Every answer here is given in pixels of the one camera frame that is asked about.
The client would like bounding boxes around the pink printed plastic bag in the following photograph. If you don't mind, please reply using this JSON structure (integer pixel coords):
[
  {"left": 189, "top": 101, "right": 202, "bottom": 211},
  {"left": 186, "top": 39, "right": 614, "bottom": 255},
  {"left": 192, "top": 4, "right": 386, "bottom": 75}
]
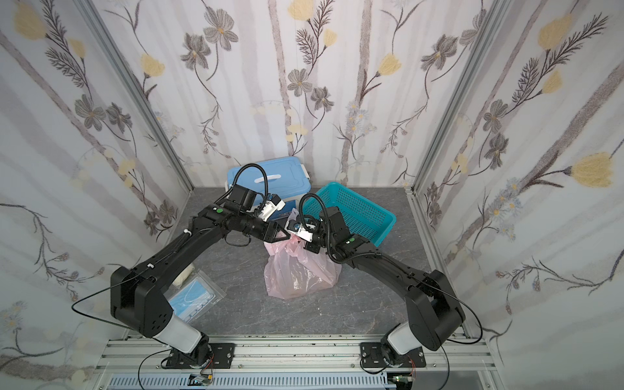
[{"left": 264, "top": 234, "right": 342, "bottom": 300}]

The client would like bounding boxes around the teal plastic basket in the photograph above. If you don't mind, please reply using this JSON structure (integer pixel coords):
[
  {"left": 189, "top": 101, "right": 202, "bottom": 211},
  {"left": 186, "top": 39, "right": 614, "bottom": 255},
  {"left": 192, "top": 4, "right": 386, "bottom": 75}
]
[{"left": 316, "top": 182, "right": 397, "bottom": 246}]

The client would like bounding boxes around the blue face mask pack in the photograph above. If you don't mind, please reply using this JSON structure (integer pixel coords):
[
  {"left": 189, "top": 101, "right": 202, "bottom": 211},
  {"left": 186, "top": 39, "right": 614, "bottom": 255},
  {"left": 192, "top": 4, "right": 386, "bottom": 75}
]
[{"left": 165, "top": 264, "right": 225, "bottom": 324}]

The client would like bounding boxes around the white box blue lid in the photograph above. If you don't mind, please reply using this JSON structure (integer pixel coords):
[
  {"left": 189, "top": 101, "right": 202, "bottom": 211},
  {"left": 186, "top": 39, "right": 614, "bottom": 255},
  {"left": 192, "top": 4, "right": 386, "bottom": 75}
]
[{"left": 237, "top": 157, "right": 311, "bottom": 219}]

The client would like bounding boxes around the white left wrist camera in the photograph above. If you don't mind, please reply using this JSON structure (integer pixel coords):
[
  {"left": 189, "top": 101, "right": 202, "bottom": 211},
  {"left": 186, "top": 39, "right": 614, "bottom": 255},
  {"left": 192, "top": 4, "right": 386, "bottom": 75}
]
[{"left": 256, "top": 194, "right": 285, "bottom": 222}]

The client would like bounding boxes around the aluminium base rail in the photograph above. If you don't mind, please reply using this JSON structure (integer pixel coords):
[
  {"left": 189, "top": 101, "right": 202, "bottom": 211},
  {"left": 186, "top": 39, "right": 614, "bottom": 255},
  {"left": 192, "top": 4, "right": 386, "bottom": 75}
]
[{"left": 87, "top": 335, "right": 504, "bottom": 389}]

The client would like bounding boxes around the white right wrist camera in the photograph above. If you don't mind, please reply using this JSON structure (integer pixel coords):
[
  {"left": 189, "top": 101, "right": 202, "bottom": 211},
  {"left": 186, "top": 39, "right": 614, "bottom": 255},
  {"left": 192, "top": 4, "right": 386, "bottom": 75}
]
[{"left": 286, "top": 219, "right": 316, "bottom": 242}]

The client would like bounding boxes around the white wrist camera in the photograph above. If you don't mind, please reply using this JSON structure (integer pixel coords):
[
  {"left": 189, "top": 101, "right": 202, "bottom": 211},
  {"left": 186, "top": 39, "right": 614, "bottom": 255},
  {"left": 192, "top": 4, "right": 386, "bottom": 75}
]
[
  {"left": 286, "top": 219, "right": 316, "bottom": 242},
  {"left": 256, "top": 194, "right": 285, "bottom": 222}
]

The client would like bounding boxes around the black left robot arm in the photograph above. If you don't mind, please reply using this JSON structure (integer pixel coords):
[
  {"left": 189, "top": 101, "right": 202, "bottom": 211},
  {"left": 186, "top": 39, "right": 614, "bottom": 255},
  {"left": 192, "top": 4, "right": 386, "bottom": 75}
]
[{"left": 110, "top": 185, "right": 289, "bottom": 368}]

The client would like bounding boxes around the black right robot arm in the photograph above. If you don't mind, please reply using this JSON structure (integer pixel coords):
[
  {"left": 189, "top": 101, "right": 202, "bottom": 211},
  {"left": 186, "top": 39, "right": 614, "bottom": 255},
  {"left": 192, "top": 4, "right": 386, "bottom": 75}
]
[{"left": 298, "top": 207, "right": 466, "bottom": 367}]

